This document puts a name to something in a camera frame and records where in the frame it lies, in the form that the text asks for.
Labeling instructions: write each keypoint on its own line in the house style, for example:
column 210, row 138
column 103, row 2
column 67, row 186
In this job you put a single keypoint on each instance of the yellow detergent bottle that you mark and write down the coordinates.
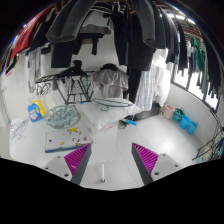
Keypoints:
column 38, row 103

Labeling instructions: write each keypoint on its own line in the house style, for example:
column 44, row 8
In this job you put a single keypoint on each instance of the black drying rack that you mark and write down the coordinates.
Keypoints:
column 72, row 88

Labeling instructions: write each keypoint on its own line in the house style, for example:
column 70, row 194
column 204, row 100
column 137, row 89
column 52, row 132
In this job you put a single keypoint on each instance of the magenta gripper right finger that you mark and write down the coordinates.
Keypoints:
column 145, row 160

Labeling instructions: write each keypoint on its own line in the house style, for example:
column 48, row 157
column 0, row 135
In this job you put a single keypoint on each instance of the red hanging garment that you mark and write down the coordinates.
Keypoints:
column 33, row 34

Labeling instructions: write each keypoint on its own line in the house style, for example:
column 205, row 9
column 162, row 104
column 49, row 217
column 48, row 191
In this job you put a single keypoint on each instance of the white wire hangers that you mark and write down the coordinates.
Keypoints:
column 17, row 128

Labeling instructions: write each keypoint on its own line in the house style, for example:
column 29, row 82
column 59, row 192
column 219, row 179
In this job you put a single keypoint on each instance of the teal bucket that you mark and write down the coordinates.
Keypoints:
column 177, row 116

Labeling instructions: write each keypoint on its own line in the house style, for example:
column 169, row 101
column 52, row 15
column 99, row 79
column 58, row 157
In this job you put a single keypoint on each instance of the green hanging garment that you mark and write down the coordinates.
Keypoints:
column 198, row 54

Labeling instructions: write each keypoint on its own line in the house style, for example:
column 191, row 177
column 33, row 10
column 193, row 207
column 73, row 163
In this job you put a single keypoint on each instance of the blue tool on floor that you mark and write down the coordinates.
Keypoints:
column 131, row 122

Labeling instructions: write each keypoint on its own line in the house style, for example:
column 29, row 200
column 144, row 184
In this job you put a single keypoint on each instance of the green wire hanger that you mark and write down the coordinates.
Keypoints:
column 106, row 104

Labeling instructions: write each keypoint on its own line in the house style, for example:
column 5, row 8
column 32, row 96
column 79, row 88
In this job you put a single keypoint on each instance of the blue detergent bottle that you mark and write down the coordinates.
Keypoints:
column 34, row 113

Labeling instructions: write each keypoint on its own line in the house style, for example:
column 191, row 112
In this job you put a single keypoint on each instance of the white patterned towel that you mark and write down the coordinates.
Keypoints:
column 67, row 139

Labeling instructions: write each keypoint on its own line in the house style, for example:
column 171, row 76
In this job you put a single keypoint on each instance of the dark grey hanging garment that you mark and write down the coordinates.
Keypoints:
column 69, row 20

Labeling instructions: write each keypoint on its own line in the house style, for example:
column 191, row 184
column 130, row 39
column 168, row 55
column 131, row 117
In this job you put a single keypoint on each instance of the pink bucket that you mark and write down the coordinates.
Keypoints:
column 168, row 111

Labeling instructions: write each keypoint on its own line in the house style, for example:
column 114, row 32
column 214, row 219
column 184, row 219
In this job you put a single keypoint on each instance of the black hanging trousers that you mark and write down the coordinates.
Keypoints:
column 131, row 50

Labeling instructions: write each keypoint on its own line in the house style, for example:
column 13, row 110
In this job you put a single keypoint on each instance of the grey shirt on rack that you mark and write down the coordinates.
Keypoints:
column 110, row 83

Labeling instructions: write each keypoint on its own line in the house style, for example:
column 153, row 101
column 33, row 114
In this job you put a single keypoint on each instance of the white hanging shirt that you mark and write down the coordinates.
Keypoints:
column 154, row 84

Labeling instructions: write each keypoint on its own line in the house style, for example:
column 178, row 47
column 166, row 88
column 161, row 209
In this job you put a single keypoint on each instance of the white pillow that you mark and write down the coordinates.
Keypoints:
column 101, row 119

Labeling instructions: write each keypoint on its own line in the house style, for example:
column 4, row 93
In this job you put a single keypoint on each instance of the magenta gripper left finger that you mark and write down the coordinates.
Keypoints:
column 77, row 162

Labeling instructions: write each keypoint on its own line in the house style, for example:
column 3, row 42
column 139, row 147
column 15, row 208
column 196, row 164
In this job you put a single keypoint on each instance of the blue bucket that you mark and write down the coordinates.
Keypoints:
column 192, row 127
column 184, row 122

